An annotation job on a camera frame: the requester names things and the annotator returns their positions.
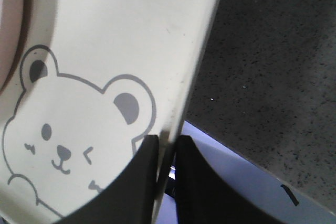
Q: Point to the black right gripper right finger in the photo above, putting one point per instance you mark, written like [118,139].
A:
[203,197]

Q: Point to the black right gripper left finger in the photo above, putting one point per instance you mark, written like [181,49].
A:
[130,197]

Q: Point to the cream bear serving tray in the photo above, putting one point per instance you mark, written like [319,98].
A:
[82,83]

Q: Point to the black floor tape strip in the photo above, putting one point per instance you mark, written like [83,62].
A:
[290,194]

